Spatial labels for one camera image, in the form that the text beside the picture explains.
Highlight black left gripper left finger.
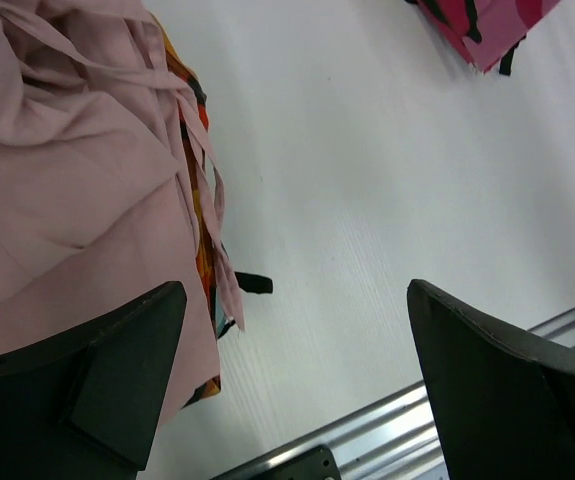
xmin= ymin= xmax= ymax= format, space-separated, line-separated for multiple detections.
xmin=0 ymin=282 xmax=187 ymax=479

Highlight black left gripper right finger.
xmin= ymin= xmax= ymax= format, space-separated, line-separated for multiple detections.
xmin=407 ymin=280 xmax=575 ymax=479

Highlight light pink trousers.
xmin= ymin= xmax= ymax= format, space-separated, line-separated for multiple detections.
xmin=0 ymin=1 xmax=244 ymax=420

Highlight orange camouflage trousers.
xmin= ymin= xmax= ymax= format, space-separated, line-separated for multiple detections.
xmin=151 ymin=14 xmax=233 ymax=409

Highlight black trousers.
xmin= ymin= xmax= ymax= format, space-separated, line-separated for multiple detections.
xmin=235 ymin=271 xmax=273 ymax=295

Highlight pink camouflage trousers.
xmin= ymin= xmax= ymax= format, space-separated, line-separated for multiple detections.
xmin=412 ymin=0 xmax=559 ymax=76

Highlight front aluminium rail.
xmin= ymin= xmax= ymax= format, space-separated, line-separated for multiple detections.
xmin=211 ymin=293 xmax=575 ymax=480

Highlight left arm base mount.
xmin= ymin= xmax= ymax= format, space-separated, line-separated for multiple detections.
xmin=216 ymin=446 xmax=341 ymax=480

